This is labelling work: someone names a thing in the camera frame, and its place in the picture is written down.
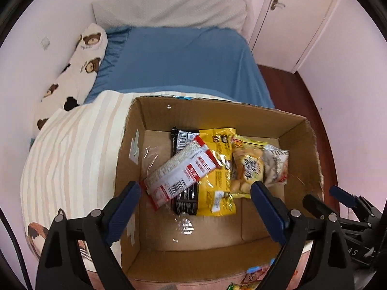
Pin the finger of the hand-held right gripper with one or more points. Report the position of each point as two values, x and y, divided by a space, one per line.
317 207
343 194

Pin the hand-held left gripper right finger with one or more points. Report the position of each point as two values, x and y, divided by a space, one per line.
269 211

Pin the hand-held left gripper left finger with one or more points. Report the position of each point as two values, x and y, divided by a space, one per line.
124 211

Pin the yellow biscuit packet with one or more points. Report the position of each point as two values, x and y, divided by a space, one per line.
246 166

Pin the black snack packet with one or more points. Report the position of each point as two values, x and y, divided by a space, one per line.
185 202

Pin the orange and pink snack packet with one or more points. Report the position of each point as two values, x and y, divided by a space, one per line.
255 275

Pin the cardboard box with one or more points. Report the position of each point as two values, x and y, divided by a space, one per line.
187 232

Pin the red and white snack packet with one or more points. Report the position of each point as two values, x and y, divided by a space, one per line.
181 172

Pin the yellow green snack packet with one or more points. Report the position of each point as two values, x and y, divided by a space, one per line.
242 287

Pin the striped cat print blanket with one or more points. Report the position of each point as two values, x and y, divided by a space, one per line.
72 157

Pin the bear print pillow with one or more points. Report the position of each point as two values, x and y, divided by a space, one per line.
75 78

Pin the white door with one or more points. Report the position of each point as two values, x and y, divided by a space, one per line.
299 21

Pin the grey padded headboard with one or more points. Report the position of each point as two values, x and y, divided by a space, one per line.
169 9

